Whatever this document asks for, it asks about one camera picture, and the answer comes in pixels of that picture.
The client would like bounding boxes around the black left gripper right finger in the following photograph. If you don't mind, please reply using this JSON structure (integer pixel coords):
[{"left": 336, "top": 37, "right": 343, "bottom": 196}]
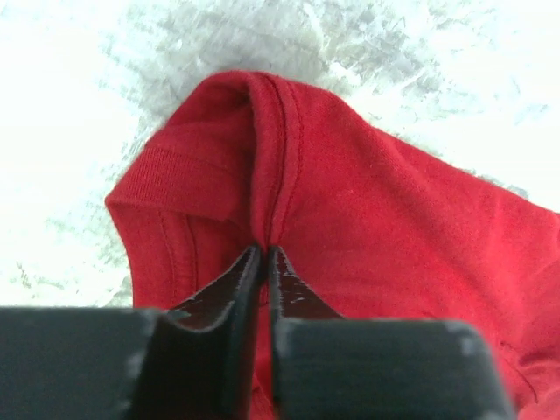
[{"left": 269, "top": 248, "right": 515, "bottom": 420}]

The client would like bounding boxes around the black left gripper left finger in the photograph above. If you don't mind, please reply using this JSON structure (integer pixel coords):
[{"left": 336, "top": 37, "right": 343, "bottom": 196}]
[{"left": 1, "top": 246, "right": 262, "bottom": 419}]

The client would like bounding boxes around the red t shirt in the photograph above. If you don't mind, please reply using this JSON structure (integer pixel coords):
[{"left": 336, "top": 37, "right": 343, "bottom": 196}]
[{"left": 106, "top": 71, "right": 559, "bottom": 419}]

